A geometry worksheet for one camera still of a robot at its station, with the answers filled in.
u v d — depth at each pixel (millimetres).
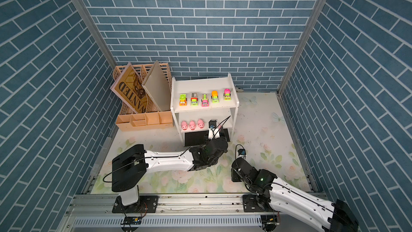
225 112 884
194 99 674
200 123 805
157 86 997
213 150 589
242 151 741
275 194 533
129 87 929
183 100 671
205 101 668
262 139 971
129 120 937
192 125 797
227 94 693
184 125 796
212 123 667
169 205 752
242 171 614
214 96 687
